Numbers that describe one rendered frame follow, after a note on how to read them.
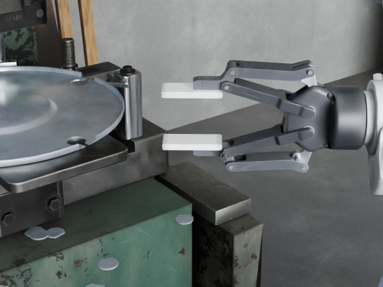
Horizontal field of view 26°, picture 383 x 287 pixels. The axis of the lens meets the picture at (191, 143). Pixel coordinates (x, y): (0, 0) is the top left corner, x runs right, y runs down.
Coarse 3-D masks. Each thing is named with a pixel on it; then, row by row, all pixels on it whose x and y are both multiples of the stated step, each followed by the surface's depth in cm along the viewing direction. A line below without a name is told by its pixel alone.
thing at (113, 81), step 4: (108, 76) 107; (112, 76) 107; (108, 80) 105; (112, 80) 105; (116, 80) 105; (120, 80) 105; (112, 84) 105; (116, 84) 105; (120, 84) 104; (124, 84) 104; (128, 84) 104
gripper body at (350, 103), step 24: (288, 96) 96; (312, 96) 94; (336, 96) 94; (360, 96) 94; (288, 120) 96; (312, 120) 96; (336, 120) 93; (360, 120) 93; (312, 144) 97; (336, 144) 95; (360, 144) 95
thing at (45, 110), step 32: (0, 96) 100; (32, 96) 100; (64, 96) 102; (96, 96) 102; (0, 128) 92; (32, 128) 93; (64, 128) 93; (96, 128) 93; (0, 160) 86; (32, 160) 85
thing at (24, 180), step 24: (72, 144) 90; (96, 144) 90; (120, 144) 90; (0, 168) 85; (24, 168) 85; (48, 168) 85; (72, 168) 85; (96, 168) 87; (0, 192) 95; (24, 192) 97; (48, 192) 99; (0, 216) 96; (24, 216) 98; (48, 216) 100
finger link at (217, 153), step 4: (224, 144) 99; (228, 144) 99; (196, 152) 98; (200, 152) 98; (204, 152) 98; (208, 152) 98; (212, 152) 98; (216, 152) 98; (220, 152) 98; (220, 156) 99; (228, 160) 99; (232, 160) 99
